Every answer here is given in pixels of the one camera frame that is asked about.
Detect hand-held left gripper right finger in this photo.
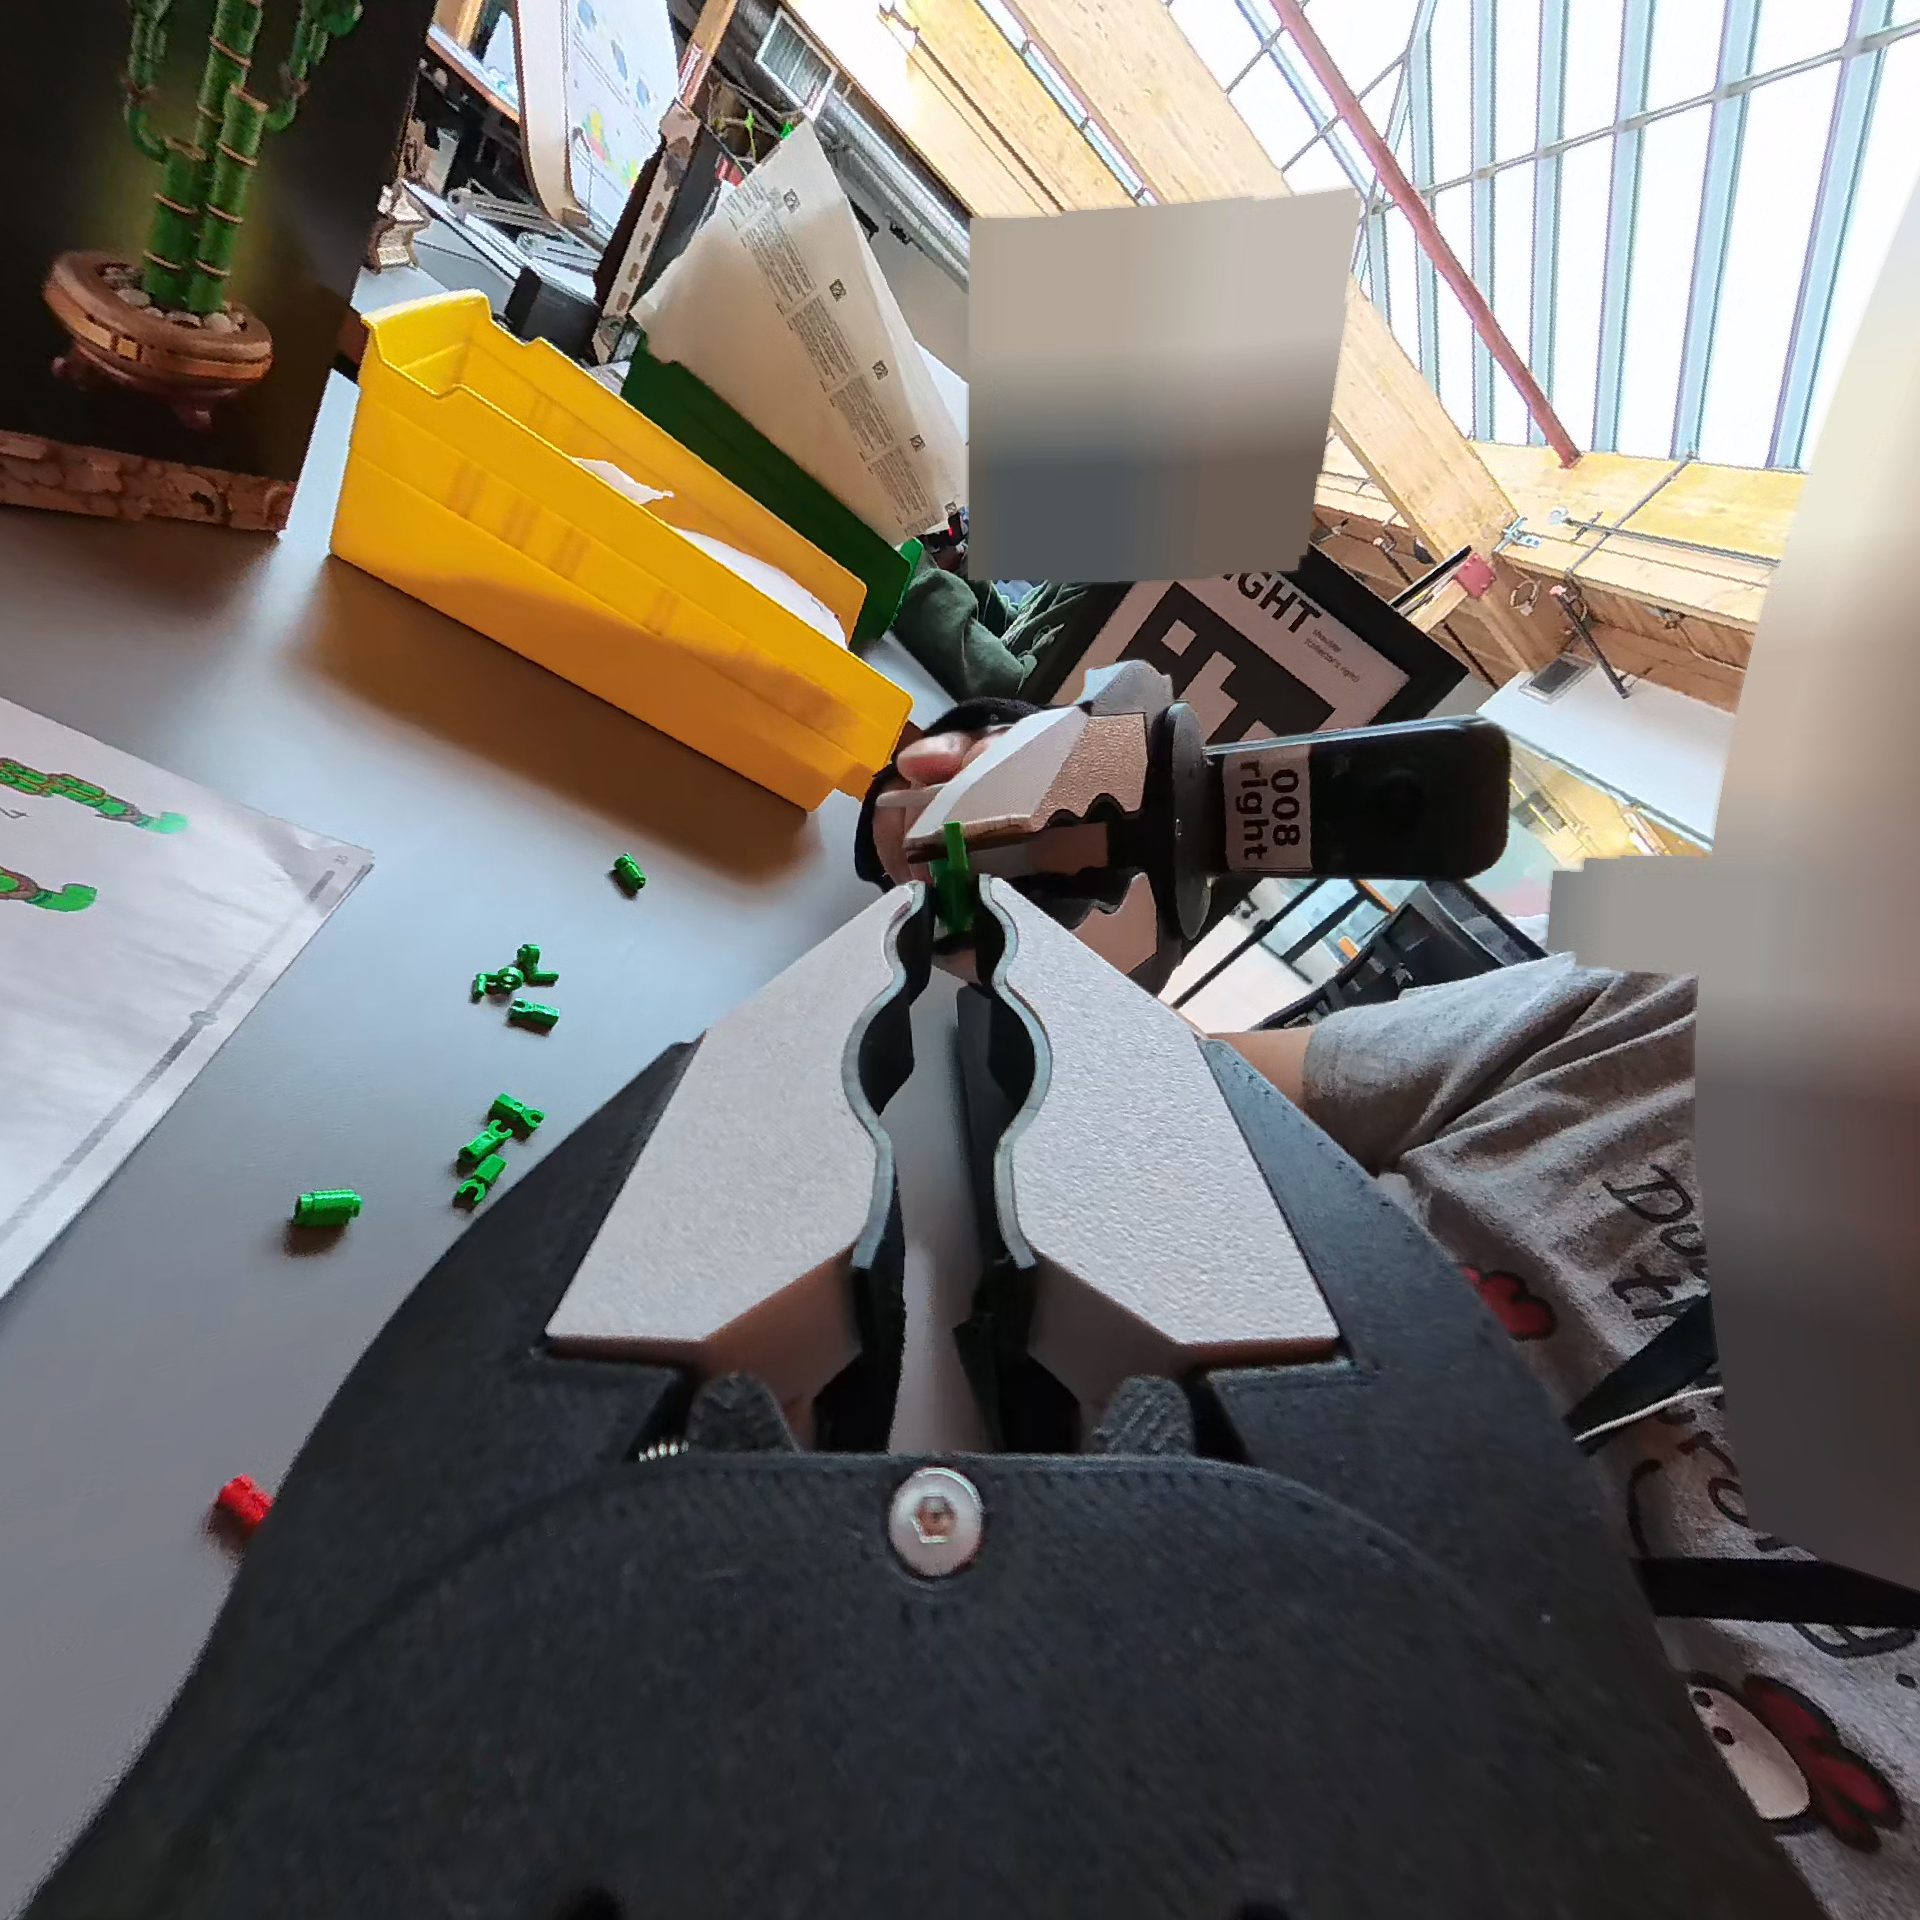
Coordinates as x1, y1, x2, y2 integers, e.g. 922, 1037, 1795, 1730
955, 882, 1342, 1454

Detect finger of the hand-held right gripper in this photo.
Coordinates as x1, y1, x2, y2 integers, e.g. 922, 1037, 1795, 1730
966, 815, 1158, 917
875, 704, 1151, 846

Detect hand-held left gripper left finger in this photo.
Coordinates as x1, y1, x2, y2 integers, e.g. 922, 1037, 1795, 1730
546, 882, 933, 1454

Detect person's right forearm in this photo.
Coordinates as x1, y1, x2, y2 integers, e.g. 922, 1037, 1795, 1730
1207, 1026, 1330, 1119

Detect scattered small green lego bricks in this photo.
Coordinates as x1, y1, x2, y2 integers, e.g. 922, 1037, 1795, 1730
292, 852, 651, 1230

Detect lego instruction booklet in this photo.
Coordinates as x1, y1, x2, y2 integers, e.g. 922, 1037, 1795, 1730
0, 696, 374, 1300

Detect black bamboo lego set box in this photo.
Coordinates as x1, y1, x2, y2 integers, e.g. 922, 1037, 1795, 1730
0, 0, 438, 534

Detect person's right hand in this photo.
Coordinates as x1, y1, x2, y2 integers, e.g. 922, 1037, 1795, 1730
875, 732, 1001, 888

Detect dark green cloth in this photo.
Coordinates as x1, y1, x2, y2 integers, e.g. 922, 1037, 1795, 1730
897, 561, 1086, 704

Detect white plastic bag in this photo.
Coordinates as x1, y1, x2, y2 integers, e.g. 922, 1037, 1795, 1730
571, 454, 860, 649

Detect green plastic bin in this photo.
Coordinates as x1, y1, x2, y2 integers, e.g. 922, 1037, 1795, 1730
622, 344, 924, 649

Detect white printed paper bag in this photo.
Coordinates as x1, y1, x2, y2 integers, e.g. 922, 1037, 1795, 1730
630, 120, 978, 549

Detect yellow plastic bin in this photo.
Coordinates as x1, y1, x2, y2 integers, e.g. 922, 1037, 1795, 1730
331, 292, 914, 812

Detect white chart poster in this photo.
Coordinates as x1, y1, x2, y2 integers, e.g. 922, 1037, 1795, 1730
516, 0, 685, 230

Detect black strap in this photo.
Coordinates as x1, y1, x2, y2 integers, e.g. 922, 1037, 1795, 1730
1567, 1289, 1720, 1450
1634, 1556, 1920, 1633

